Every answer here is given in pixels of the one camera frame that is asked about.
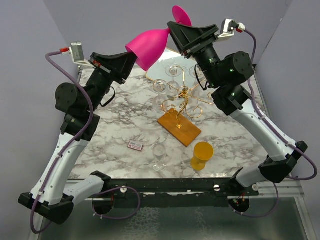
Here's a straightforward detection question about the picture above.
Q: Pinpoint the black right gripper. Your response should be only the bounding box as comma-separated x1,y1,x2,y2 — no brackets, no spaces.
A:
166,23,223,89

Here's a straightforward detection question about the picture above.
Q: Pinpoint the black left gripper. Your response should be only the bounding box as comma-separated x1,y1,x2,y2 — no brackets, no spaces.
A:
85,50,140,112

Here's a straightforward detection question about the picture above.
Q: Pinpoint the pink plastic goblet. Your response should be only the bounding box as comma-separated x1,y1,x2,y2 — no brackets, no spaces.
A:
124,4,193,71

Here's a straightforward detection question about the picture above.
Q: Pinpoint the clear round wine glass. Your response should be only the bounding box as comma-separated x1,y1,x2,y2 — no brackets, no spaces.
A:
165,64,183,100

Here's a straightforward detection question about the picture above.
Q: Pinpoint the small clear stemmed glass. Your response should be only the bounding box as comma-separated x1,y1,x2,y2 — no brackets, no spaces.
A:
152,143,167,172

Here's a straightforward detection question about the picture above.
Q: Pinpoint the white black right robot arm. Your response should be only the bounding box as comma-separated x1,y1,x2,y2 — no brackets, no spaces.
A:
167,19,308,196

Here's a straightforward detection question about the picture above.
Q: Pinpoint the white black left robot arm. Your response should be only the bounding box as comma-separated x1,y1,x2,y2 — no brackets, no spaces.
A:
18,48,137,233

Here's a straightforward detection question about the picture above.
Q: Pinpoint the wooden rack base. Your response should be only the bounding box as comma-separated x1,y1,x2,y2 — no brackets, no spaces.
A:
157,108,202,147

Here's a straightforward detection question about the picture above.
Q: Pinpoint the gold framed whiteboard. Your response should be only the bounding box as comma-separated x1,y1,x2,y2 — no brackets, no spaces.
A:
146,48,197,88

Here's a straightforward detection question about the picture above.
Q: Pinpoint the small red white box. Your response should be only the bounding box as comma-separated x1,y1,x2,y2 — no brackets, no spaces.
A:
127,140,144,152

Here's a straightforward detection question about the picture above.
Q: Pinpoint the yellow plastic goblet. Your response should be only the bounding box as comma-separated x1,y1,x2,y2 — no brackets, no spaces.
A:
190,141,214,171

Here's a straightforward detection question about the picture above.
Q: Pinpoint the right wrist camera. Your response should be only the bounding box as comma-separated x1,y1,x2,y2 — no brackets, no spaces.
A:
217,18,246,42

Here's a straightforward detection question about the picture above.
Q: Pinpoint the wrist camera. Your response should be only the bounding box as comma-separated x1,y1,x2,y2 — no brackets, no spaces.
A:
59,42,93,68
217,18,246,42

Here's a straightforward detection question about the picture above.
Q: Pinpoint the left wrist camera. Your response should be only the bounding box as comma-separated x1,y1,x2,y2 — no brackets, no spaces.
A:
59,42,93,68

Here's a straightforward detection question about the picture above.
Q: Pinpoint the gold wire wine glass rack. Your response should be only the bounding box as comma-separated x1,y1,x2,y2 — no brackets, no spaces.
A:
160,64,214,119

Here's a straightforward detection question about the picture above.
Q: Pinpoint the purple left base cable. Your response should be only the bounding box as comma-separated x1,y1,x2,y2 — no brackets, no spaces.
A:
91,186,141,221

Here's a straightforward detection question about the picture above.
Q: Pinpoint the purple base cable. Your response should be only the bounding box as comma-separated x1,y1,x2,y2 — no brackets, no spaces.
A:
91,186,141,221
228,182,280,218

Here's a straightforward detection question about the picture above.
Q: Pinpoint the black mounting rail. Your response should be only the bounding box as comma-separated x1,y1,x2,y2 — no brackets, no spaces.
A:
92,171,259,209

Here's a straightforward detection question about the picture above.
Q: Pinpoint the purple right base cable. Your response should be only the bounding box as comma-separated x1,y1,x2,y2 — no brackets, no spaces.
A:
228,182,280,218

